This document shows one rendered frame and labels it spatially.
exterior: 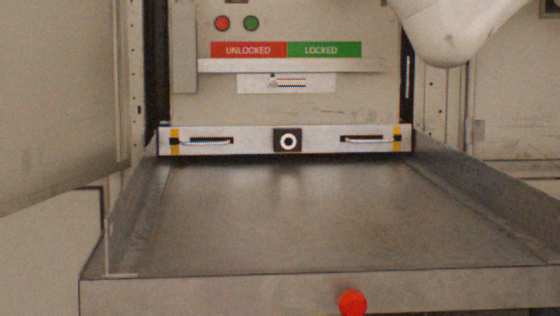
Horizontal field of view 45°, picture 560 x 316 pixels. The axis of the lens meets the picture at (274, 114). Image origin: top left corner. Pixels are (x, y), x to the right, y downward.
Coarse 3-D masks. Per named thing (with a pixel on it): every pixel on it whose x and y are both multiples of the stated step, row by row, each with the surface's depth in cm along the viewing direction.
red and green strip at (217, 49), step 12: (216, 48) 143; (228, 48) 143; (240, 48) 143; (252, 48) 143; (264, 48) 144; (276, 48) 144; (288, 48) 144; (300, 48) 144; (312, 48) 144; (324, 48) 145; (336, 48) 145; (348, 48) 145; (360, 48) 145
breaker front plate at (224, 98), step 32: (224, 0) 142; (256, 0) 142; (288, 0) 143; (320, 0) 143; (352, 0) 144; (224, 32) 143; (256, 32) 143; (288, 32) 144; (320, 32) 144; (352, 32) 145; (384, 32) 145; (384, 64) 146; (192, 96) 144; (224, 96) 144; (256, 96) 145; (288, 96) 145; (320, 96) 146; (352, 96) 147; (384, 96) 147
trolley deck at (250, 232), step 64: (192, 192) 119; (256, 192) 119; (320, 192) 119; (384, 192) 119; (192, 256) 85; (256, 256) 85; (320, 256) 85; (384, 256) 85; (448, 256) 85; (512, 256) 85
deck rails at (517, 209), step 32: (416, 160) 146; (448, 160) 126; (480, 160) 111; (128, 192) 96; (160, 192) 117; (448, 192) 117; (480, 192) 111; (512, 192) 99; (544, 192) 89; (128, 224) 96; (512, 224) 98; (544, 224) 89; (128, 256) 84; (544, 256) 84
